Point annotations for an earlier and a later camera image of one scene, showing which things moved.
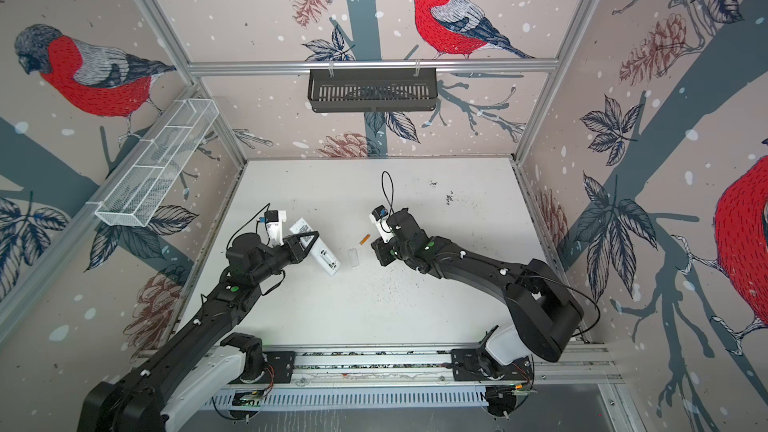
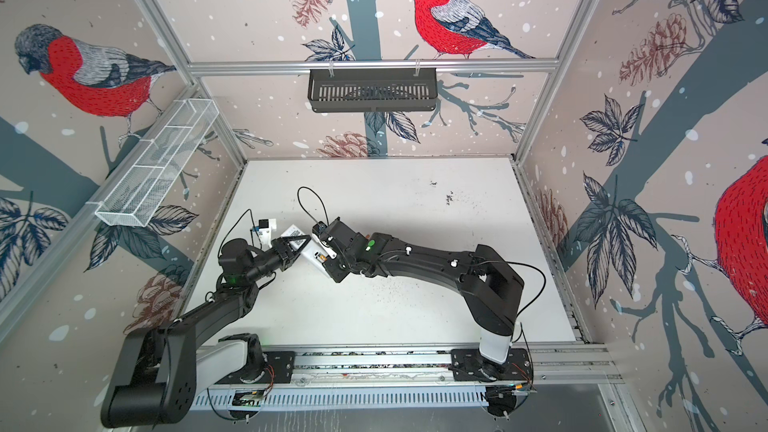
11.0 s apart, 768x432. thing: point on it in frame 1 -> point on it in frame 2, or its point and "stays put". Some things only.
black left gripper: (294, 248) stays put
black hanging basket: (372, 92) stays put
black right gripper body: (393, 249) -> (342, 264)
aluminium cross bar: (374, 63) stays put
